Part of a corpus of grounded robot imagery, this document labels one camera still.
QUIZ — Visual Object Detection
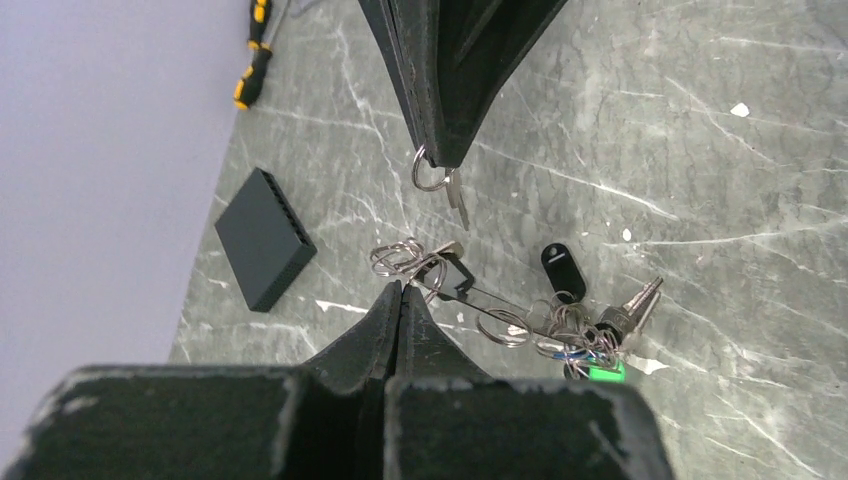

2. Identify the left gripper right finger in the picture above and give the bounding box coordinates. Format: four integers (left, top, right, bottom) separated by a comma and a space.
384, 284, 673, 479

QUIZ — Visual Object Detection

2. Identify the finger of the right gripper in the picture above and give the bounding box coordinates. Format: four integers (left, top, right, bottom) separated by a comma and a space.
387, 0, 564, 168
359, 0, 431, 159

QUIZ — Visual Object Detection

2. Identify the single silver key with ring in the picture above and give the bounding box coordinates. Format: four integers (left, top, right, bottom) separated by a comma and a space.
411, 145, 470, 231

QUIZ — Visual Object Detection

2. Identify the key bunch with rings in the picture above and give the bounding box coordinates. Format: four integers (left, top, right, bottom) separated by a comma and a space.
369, 237, 664, 380

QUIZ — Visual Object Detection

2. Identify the orange black screwdriver rear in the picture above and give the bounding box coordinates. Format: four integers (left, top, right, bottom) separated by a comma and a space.
247, 0, 274, 50

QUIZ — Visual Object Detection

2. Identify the black flat box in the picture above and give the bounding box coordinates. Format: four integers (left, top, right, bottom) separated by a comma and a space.
215, 168, 317, 313

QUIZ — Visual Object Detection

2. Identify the black key tag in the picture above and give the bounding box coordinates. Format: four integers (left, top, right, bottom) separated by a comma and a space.
541, 243, 587, 304

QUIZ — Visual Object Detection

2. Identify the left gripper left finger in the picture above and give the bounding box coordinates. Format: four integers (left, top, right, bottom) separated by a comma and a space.
2, 282, 402, 479

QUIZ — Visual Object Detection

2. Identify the green key tag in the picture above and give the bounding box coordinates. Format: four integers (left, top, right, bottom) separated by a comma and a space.
588, 361, 627, 383

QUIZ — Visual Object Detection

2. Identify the yellow black screwdriver front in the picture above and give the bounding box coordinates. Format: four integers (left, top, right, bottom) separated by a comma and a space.
233, 1, 291, 110

